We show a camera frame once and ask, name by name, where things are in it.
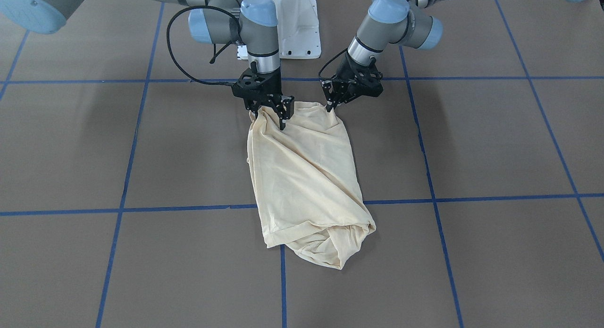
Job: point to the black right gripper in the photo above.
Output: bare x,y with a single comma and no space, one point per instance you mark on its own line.
272,86

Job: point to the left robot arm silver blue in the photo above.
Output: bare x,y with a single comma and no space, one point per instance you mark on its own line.
401,22

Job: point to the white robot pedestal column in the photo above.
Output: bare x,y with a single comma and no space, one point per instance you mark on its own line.
298,29

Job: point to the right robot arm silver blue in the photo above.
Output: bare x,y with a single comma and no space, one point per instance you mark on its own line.
221,23

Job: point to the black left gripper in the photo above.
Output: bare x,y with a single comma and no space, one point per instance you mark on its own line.
348,76

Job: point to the brown table mat blue grid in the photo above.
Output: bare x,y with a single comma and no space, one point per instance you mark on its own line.
126,199

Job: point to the yellow long sleeve shirt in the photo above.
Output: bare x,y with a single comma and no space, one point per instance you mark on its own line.
305,185

